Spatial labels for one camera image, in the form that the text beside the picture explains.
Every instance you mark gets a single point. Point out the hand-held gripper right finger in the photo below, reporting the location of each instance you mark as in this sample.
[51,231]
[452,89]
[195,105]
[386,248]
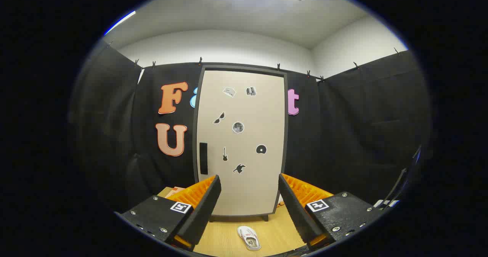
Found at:
[295,211]

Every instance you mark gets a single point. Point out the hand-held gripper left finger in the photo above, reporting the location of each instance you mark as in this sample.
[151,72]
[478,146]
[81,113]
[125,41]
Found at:
[206,207]

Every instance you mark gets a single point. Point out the white canvas shoe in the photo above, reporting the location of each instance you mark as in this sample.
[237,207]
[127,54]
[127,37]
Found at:
[248,237]

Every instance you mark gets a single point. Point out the dark grey shoe cabinet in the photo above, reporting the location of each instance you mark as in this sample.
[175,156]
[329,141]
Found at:
[244,67]

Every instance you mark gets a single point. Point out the stack of books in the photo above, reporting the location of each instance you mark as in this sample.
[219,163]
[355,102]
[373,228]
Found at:
[173,192]

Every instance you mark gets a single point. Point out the black backdrop cloth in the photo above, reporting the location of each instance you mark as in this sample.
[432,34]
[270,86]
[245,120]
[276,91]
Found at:
[343,135]

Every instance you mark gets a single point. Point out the ceiling light strip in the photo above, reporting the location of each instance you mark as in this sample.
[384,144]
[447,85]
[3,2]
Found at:
[120,21]

